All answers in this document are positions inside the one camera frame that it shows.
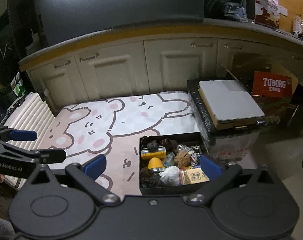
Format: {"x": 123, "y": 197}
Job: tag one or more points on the dark clothes pile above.
{"x": 232, "y": 10}

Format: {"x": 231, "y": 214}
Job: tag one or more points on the white plastic bag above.
{"x": 170, "y": 176}

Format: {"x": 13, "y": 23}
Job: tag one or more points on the black wrapped crate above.
{"x": 225, "y": 145}

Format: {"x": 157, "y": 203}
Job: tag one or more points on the white ribbed suitcase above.
{"x": 33, "y": 114}

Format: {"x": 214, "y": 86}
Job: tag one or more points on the pink bear cartoon mat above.
{"x": 113, "y": 127}

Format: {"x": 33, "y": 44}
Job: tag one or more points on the beige printed small box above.
{"x": 192, "y": 176}

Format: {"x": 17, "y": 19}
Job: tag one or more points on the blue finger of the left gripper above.
{"x": 20, "y": 135}

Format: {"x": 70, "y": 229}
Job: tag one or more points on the brown cardboard sheet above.
{"x": 245, "y": 73}

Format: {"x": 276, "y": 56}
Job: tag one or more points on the yellow grey headlamp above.
{"x": 154, "y": 149}

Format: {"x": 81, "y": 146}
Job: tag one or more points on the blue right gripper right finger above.
{"x": 220, "y": 176}

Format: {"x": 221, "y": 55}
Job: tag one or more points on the cream cabinet row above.
{"x": 149, "y": 59}

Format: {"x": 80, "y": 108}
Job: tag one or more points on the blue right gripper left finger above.
{"x": 83, "y": 177}

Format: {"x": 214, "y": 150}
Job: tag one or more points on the black storage box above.
{"x": 149, "y": 182}

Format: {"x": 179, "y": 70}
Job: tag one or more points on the grey tablet case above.
{"x": 229, "y": 101}

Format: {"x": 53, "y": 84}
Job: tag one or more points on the flat brown cardboard box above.
{"x": 219, "y": 125}

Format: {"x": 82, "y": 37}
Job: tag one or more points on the blue floral white pouch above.
{"x": 169, "y": 160}

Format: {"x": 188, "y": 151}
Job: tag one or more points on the red Tuborg beer carton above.
{"x": 273, "y": 93}

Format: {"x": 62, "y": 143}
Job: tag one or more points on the tan fluffy plush toy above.
{"x": 182, "y": 159}

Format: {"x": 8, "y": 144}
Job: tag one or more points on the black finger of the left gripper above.
{"x": 52, "y": 156}

